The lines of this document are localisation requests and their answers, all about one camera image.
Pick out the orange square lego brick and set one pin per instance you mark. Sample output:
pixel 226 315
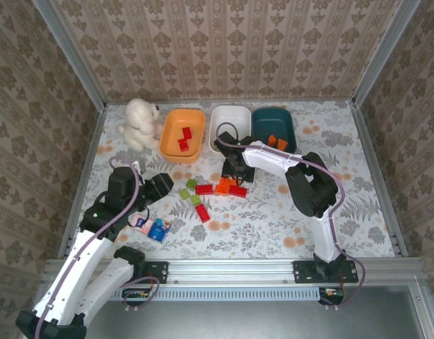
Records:
pixel 224 183

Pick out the small green lego brick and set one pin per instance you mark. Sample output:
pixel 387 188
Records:
pixel 192 183
pixel 195 199
pixel 184 193

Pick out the orange curved lego piece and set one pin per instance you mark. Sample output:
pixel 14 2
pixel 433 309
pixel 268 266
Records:
pixel 272 140

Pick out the long red lego brick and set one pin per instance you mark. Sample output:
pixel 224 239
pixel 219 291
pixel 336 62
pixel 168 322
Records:
pixel 203 213

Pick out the orange wedge lego piece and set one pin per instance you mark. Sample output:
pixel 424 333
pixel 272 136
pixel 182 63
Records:
pixel 282 145

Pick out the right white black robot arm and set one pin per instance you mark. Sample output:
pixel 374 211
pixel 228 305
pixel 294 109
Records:
pixel 316 190

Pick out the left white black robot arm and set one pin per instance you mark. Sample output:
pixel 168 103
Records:
pixel 72 275

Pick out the white plastic container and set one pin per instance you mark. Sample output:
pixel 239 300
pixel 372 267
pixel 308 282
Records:
pixel 231 116

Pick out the pink tissue pack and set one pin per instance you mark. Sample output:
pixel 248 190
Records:
pixel 146 226

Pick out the blue tissue pack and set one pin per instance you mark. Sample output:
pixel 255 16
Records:
pixel 158 231

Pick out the teal plastic container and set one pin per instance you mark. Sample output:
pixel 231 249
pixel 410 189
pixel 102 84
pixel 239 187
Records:
pixel 273 121

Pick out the orange plastic container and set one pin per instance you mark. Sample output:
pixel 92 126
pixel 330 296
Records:
pixel 174 123

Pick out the floral table cloth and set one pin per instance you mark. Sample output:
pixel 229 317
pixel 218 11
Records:
pixel 238 240

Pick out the white plush dog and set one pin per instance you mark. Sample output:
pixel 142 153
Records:
pixel 139 120

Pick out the grey metal sheet panel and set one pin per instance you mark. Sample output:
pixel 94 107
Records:
pixel 238 318

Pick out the aluminium table side rail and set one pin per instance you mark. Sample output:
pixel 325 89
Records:
pixel 83 176
pixel 376 169

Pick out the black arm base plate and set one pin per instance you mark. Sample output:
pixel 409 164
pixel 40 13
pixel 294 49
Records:
pixel 158 272
pixel 303 272

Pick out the aluminium mounting rail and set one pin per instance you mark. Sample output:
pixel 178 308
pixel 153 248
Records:
pixel 231 270

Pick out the aluminium frame post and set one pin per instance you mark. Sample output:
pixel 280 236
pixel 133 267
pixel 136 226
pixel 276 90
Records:
pixel 386 53
pixel 70 56

